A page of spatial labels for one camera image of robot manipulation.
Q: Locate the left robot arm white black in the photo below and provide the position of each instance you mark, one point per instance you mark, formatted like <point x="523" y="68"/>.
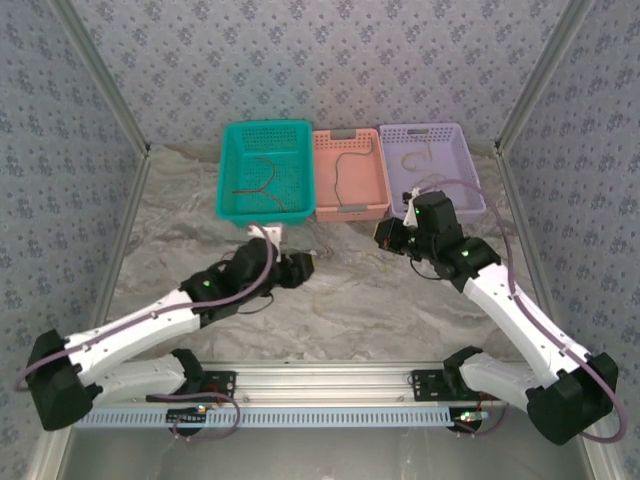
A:
<point x="130" y="325"/>

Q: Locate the pink plastic basket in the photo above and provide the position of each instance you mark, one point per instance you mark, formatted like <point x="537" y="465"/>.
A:
<point x="360" y="180"/>

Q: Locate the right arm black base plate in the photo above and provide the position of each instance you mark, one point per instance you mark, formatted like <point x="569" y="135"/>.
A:
<point x="425" y="385"/>

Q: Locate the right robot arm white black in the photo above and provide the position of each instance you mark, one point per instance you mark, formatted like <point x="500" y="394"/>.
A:
<point x="520" y="320"/>

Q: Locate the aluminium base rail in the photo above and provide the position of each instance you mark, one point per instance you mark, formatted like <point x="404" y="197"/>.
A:
<point x="320" y="382"/>

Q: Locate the teal plastic basket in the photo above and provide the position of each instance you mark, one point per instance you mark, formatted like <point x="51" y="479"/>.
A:
<point x="295" y="150"/>

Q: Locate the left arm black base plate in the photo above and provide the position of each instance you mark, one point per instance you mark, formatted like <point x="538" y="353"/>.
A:
<point x="222" y="382"/>

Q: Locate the aluminium frame post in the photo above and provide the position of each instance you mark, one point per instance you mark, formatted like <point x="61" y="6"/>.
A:
<point x="104" y="75"/>
<point x="544" y="75"/>

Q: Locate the purple plastic basket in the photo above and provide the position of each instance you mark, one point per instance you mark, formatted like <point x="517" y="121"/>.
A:
<point x="450" y="150"/>

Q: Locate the aluminium table edge rail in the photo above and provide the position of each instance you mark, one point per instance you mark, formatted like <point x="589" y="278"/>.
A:
<point x="122" y="235"/>
<point x="524" y="225"/>

